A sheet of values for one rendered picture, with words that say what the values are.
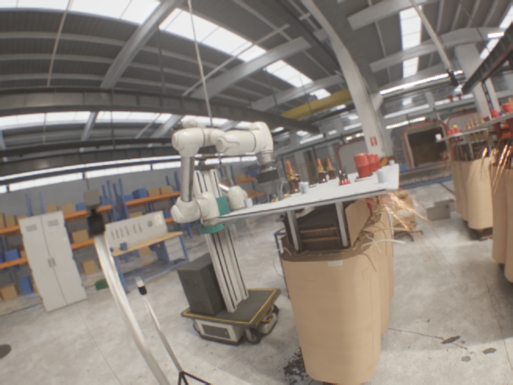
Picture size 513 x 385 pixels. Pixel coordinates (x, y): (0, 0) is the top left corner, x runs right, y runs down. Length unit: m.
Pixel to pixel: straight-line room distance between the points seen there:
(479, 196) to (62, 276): 7.03
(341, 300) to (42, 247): 4.91
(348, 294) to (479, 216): 2.84
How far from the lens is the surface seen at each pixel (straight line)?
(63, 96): 7.19
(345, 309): 1.11
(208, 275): 2.26
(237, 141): 0.99
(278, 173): 1.06
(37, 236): 5.09
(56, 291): 5.18
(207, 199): 1.84
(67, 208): 8.38
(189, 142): 1.47
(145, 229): 5.87
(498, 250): 2.70
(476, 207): 3.60
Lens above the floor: 1.45
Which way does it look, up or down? 1 degrees down
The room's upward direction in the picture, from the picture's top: 14 degrees counter-clockwise
